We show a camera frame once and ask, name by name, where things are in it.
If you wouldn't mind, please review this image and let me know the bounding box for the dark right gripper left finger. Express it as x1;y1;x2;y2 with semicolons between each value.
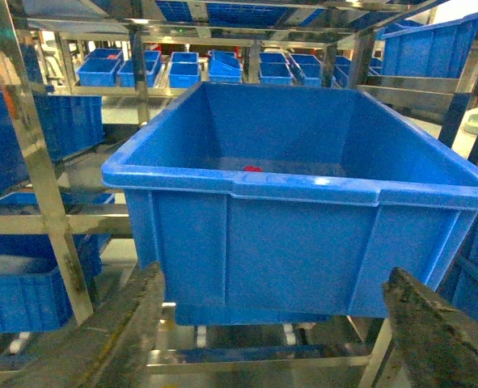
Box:
1;263;165;387

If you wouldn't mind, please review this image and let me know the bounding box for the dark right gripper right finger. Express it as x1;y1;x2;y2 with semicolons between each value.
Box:
382;268;478;387

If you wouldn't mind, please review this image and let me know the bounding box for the red toy building block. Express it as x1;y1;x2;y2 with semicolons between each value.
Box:
243;165;263;172

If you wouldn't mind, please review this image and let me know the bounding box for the blue lower left bin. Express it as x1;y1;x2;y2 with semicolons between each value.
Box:
0;232;112;335

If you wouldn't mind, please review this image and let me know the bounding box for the large blue upper bin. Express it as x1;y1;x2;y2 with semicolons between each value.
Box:
101;82;478;318

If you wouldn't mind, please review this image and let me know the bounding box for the blue upper left bin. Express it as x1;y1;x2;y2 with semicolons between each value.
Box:
0;85;104;209

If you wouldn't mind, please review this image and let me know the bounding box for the stainless steel rack frame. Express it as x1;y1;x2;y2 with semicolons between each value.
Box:
0;1;478;387

